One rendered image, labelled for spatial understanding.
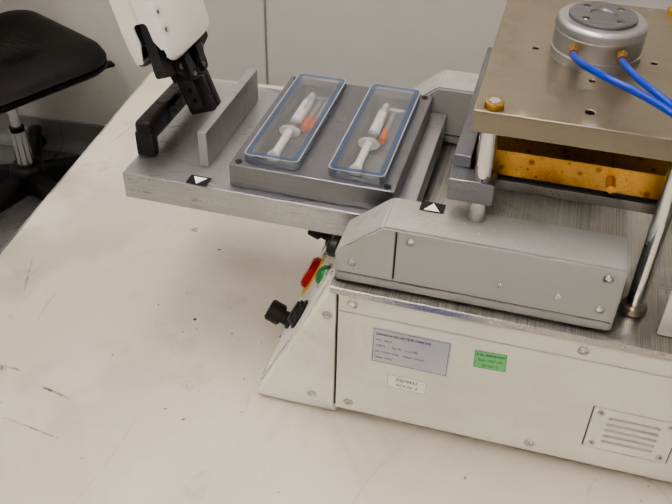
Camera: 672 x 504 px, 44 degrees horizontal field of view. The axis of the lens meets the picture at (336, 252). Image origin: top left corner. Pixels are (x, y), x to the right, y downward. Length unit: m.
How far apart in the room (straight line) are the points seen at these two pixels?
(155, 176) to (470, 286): 0.33
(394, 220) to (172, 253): 0.45
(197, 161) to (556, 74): 0.37
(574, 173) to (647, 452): 0.28
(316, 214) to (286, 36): 1.64
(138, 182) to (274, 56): 1.62
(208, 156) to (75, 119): 1.97
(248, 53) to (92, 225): 1.37
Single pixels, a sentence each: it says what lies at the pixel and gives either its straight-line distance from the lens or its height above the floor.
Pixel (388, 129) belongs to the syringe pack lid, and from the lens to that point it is 0.85.
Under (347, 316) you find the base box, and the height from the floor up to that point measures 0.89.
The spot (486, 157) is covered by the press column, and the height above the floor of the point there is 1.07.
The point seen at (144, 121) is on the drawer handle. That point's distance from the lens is 0.86.
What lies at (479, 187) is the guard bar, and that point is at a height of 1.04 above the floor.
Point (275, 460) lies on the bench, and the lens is 0.85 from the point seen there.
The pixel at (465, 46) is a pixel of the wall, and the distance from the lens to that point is 2.34.
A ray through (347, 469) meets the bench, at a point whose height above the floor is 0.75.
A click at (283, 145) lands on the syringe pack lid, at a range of 0.82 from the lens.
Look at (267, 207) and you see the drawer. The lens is 0.81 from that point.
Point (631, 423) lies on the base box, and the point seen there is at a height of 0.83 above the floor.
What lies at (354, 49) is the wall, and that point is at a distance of 2.38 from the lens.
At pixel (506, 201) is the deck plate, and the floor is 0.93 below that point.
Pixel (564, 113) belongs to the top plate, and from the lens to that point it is 0.69.
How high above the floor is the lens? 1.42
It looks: 38 degrees down
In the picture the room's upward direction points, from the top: 1 degrees clockwise
